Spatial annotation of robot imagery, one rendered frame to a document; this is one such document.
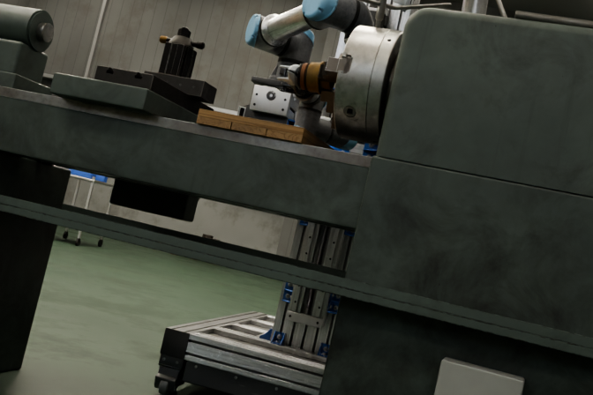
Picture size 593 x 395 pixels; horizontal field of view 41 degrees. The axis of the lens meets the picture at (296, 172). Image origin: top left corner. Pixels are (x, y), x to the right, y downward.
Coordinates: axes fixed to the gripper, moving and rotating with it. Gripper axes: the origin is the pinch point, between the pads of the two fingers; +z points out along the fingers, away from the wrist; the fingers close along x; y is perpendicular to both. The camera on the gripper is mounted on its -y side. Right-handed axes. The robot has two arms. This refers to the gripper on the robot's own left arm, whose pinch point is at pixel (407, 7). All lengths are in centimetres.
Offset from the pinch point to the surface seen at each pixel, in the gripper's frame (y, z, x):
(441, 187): -24, 58, 17
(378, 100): -2.9, 37.3, 14.5
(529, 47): -37, 23, 26
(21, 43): 112, 35, 8
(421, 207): -21, 64, 16
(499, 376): -46, 97, 15
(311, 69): 19.9, 27.6, 6.5
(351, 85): 4.5, 35.3, 15.9
